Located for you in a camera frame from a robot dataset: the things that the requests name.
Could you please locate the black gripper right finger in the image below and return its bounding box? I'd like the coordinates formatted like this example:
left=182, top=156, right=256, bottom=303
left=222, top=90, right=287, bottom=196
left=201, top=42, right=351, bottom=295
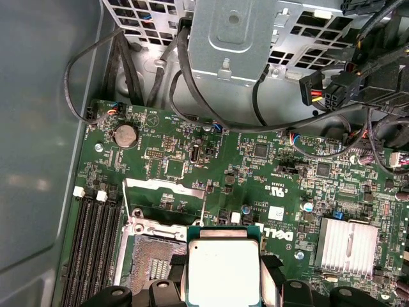
left=260, top=255, right=392, bottom=307

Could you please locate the silver green CPU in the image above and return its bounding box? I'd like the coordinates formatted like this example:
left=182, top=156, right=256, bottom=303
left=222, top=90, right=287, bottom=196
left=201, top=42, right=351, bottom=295
left=186, top=225, right=266, bottom=305

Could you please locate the black braided cable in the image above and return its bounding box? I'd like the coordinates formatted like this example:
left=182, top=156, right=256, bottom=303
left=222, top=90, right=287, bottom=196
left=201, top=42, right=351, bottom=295
left=117, top=31, right=145, bottom=107
left=101, top=31, right=125, bottom=104

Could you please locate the thin black cable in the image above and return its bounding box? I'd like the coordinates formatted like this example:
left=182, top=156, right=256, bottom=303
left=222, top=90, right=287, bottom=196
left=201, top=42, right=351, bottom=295
left=63, top=27, right=125, bottom=125

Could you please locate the CPU socket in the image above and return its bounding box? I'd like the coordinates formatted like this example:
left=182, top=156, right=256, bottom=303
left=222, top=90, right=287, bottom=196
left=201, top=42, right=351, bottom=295
left=113, top=207, right=192, bottom=290

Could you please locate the black sleeved cable bundle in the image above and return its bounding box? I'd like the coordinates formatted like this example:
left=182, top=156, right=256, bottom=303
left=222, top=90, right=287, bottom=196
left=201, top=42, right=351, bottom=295
left=341, top=0, right=409, bottom=113

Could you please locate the RAM slot white latch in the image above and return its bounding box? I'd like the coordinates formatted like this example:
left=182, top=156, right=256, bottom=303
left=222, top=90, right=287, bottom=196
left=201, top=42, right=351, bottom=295
left=61, top=185, right=86, bottom=307
left=85, top=190, right=109, bottom=288

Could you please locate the black silver PC case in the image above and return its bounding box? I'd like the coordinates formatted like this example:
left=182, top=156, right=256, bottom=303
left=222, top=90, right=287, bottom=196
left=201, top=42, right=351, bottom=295
left=0, top=0, right=409, bottom=307

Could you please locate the green motherboard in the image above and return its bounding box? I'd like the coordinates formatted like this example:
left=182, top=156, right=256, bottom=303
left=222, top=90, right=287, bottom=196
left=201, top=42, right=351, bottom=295
left=50, top=98, right=409, bottom=307

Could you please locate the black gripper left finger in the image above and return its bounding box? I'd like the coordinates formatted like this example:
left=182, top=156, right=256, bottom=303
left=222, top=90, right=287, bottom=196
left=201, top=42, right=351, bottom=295
left=79, top=255, right=189, bottom=307

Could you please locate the silver finned heatsink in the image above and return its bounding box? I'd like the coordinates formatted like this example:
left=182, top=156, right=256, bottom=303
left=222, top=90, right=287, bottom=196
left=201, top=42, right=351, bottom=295
left=316, top=217, right=380, bottom=278

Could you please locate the black power connector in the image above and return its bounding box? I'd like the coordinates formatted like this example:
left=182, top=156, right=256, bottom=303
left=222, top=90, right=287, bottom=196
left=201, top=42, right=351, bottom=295
left=299, top=69, right=324, bottom=107

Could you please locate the coin cell battery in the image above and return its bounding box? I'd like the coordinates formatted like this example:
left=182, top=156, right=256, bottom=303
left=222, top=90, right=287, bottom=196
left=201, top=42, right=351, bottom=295
left=113, top=123, right=139, bottom=148

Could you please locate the thick black cable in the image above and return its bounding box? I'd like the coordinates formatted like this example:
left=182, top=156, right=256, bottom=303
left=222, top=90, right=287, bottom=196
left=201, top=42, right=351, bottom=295
left=168, top=19, right=409, bottom=134

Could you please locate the metal socket cover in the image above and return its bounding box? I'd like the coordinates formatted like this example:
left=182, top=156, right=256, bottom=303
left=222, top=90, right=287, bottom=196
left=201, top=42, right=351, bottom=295
left=122, top=178, right=208, bottom=228

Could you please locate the black eight pin connector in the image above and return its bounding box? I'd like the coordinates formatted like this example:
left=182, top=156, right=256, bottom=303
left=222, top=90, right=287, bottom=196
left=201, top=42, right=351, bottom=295
left=323, top=83, right=348, bottom=112

